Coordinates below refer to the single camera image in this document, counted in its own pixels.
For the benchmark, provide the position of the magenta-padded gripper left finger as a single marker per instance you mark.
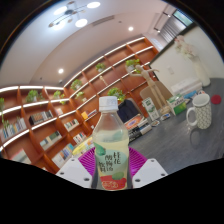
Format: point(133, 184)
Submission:
point(75, 171)

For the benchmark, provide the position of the round recessed ceiling light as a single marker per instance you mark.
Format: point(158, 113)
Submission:
point(130, 28)
point(60, 70)

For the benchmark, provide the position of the dark office chair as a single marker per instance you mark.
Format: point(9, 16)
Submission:
point(128, 110)

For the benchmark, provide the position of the window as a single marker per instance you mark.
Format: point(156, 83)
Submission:
point(182, 17)

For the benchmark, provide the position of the ceiling lamp with round bulbs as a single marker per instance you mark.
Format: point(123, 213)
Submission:
point(81, 22)

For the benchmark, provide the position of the white mug with triangle pattern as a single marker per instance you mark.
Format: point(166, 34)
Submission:
point(204, 113)

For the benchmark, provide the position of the dark stack of books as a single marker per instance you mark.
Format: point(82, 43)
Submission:
point(138, 128)

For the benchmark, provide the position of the ceiling air vent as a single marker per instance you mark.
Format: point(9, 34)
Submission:
point(103, 21)

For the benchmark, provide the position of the green tissue box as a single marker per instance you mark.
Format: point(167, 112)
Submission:
point(176, 105)

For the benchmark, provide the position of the flat round red coaster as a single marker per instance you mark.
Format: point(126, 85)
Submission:
point(216, 99)

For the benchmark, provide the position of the white wall outlet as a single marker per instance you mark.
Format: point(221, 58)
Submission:
point(170, 70)

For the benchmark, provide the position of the clear bottle of yellow drink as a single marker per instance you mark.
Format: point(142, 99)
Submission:
point(111, 143)

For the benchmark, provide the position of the wooden shelf unit with books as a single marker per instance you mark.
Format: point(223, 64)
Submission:
point(43, 133)

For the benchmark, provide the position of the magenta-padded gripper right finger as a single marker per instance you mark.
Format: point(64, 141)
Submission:
point(151, 171)

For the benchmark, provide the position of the grey curtain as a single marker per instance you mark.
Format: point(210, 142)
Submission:
point(173, 28)

